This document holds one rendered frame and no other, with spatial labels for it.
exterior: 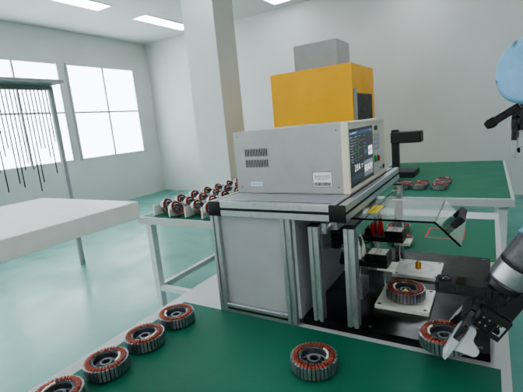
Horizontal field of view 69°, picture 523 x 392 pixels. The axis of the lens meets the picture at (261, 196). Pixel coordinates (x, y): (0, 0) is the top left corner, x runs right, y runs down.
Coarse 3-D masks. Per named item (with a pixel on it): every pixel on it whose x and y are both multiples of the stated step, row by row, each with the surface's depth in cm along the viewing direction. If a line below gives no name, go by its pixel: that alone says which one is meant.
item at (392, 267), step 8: (376, 248) 119; (368, 256) 115; (376, 256) 113; (384, 256) 112; (360, 264) 116; (368, 264) 115; (376, 264) 114; (384, 264) 112; (392, 264) 115; (360, 272) 122
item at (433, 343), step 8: (432, 320) 93; (440, 320) 93; (424, 328) 90; (432, 328) 91; (440, 328) 91; (448, 328) 91; (424, 336) 87; (432, 336) 87; (440, 336) 88; (448, 336) 87; (424, 344) 87; (432, 344) 85; (440, 344) 84; (432, 352) 85; (440, 352) 85; (456, 352) 83
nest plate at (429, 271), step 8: (400, 264) 139; (408, 264) 138; (424, 264) 137; (432, 264) 136; (440, 264) 136; (392, 272) 133; (400, 272) 132; (408, 272) 132; (416, 272) 131; (424, 272) 131; (432, 272) 130; (440, 272) 129; (424, 280) 127; (432, 280) 126
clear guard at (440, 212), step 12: (372, 204) 116; (384, 204) 114; (396, 204) 113; (408, 204) 112; (420, 204) 110; (432, 204) 109; (444, 204) 109; (360, 216) 103; (372, 216) 102; (384, 216) 101; (396, 216) 100; (408, 216) 98; (420, 216) 97; (432, 216) 96; (444, 216) 100; (444, 228) 92; (456, 240) 91
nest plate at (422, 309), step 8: (384, 288) 122; (384, 296) 116; (432, 296) 113; (376, 304) 112; (384, 304) 111; (392, 304) 111; (400, 304) 111; (416, 304) 110; (424, 304) 109; (432, 304) 110; (408, 312) 107; (416, 312) 106; (424, 312) 105
